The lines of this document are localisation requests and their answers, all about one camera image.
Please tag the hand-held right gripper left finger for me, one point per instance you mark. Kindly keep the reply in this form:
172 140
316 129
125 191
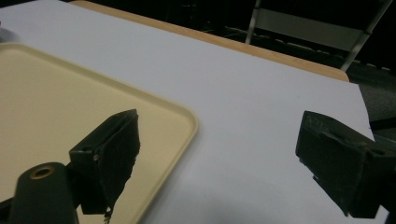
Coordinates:
107 158

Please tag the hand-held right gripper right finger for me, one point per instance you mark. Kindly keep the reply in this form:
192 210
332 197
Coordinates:
339 158

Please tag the beige plastic tray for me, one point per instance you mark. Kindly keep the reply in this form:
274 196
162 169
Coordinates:
56 102

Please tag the grey metal chair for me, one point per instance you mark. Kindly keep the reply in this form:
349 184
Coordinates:
314 29

